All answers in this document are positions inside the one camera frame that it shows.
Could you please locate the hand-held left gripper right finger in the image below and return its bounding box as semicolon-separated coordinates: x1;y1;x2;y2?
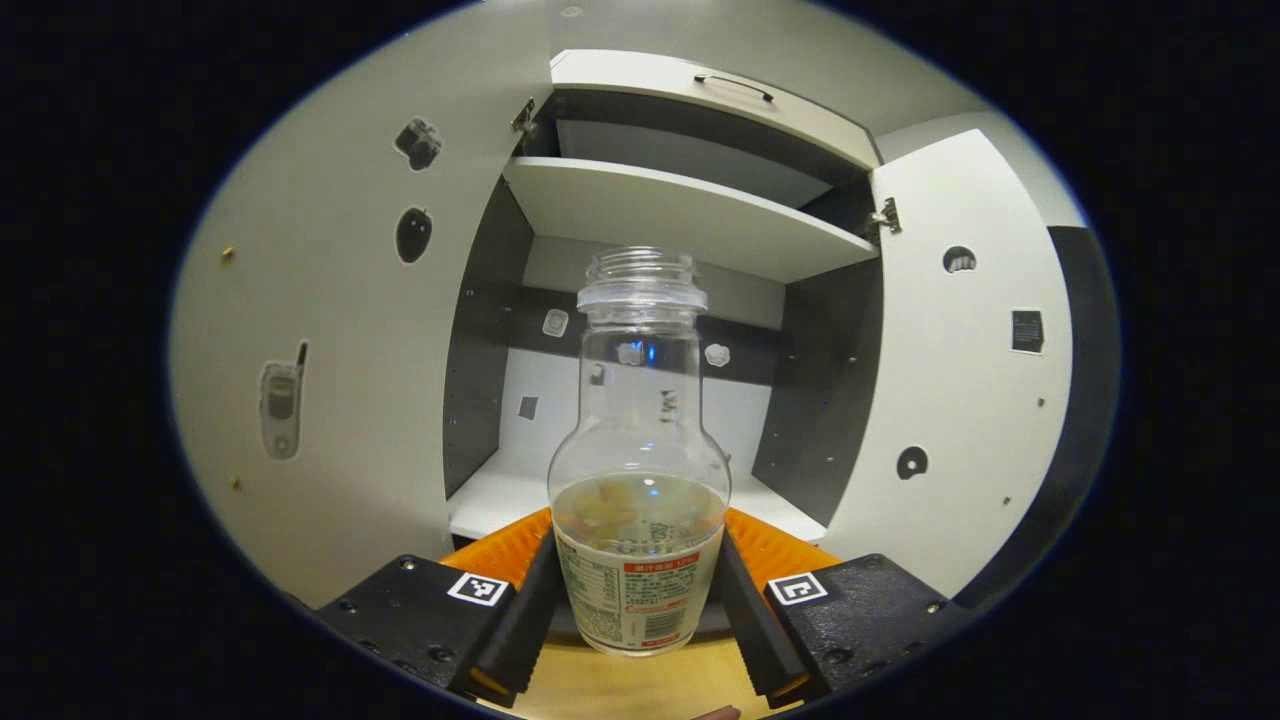
715;505;976;711

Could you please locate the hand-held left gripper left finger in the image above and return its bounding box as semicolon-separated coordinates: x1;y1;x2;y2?
315;505;563;707

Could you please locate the clear glass bottle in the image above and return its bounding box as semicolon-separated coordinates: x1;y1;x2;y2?
547;246;733;659

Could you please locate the white cabinet door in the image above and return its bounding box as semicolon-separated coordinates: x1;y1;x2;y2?
820;128;1077;601
168;15;549;613

